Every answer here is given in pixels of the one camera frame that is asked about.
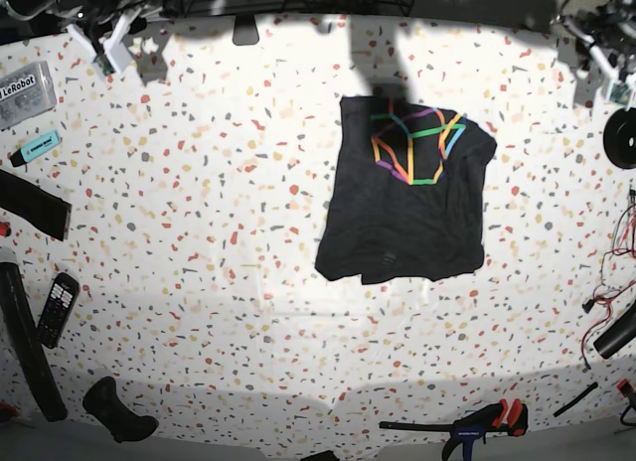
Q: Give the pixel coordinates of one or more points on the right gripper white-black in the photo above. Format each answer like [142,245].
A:
[100,31]

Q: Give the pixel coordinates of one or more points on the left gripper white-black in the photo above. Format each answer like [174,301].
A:
[607,43]

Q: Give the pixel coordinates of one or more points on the dark grey T-shirt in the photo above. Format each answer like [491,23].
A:
[408,194]

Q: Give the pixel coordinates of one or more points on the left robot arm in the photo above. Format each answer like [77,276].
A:
[626,8]

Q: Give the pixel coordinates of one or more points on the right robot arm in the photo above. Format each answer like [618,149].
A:
[31,10]

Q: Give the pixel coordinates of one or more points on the black round disc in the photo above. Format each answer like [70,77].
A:
[619,138]

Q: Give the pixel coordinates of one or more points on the clear LeRobot parts box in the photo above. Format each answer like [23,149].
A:
[26,93]

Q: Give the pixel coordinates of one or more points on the turquoise highlighter pen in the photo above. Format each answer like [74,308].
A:
[35,148]

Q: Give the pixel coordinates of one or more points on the grey monitor stand base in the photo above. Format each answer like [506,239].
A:
[245,32]

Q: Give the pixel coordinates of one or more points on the black folded cloth strip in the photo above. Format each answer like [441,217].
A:
[44,211]

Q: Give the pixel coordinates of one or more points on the black cylinder right edge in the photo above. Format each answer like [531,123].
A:
[616,337]

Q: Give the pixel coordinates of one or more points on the black remote control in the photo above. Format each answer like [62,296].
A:
[61,300]

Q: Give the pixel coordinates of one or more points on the small black stick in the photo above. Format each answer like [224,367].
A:
[580,397]

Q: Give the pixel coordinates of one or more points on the red object right edge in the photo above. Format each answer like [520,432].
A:
[627,390]

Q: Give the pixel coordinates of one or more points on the long black tube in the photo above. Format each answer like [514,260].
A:
[23,337]

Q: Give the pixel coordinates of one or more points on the black game controller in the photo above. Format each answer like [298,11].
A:
[102,402]

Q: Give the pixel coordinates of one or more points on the red object bottom left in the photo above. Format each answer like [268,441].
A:
[7,413]

